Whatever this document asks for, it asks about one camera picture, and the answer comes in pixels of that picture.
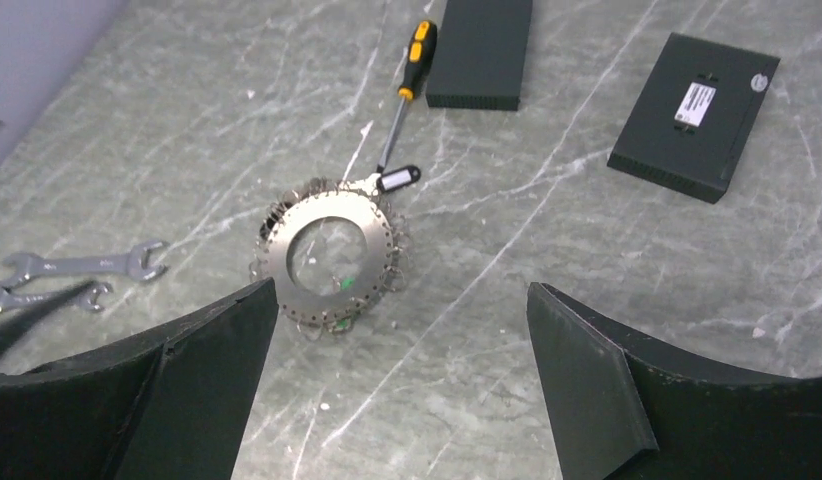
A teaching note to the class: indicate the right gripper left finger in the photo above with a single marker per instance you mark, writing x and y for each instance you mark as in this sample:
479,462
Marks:
170,402

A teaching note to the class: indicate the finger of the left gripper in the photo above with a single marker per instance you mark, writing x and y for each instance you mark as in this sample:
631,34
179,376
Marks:
12,330

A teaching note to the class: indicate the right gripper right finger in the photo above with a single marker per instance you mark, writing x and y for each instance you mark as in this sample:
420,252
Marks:
625,405

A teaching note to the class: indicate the green head key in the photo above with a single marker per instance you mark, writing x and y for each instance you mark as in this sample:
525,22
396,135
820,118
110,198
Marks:
345,324

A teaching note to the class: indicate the silver wrench lower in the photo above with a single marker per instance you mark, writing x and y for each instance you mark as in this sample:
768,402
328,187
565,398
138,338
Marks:
88,300

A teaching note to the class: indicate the silver wrench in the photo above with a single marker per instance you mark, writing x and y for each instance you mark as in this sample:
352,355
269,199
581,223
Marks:
133,264
88,300

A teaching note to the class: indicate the silver wrench upper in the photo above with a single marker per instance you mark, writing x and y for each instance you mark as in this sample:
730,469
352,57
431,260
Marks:
133,264

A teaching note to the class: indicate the black box with label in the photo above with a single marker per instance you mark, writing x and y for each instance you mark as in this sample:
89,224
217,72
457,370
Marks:
692,119

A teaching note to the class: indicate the black box left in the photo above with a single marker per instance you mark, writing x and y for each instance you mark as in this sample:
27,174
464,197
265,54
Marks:
480,55

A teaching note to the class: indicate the yellow black screwdriver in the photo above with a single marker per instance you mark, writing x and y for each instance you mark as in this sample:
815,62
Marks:
418,60

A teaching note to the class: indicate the white key tag black frame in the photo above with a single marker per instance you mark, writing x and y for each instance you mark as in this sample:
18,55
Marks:
398,179

